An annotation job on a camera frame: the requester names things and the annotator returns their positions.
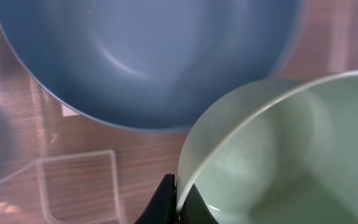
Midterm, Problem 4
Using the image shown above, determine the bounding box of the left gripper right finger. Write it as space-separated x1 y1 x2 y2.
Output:
178 185 218 224

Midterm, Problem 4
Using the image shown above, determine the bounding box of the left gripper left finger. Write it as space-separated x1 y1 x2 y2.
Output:
135 174 176 224

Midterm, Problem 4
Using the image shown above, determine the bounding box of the white label in container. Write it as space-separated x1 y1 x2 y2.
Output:
60 104 79 117

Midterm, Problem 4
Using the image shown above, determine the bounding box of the dark blue bowl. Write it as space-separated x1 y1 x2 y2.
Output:
0 0 304 130

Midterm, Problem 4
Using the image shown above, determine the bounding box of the mint green bowl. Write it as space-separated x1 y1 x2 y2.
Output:
175 70 358 223

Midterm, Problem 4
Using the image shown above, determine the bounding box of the clear plastic storage container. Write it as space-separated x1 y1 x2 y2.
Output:
0 1 358 223

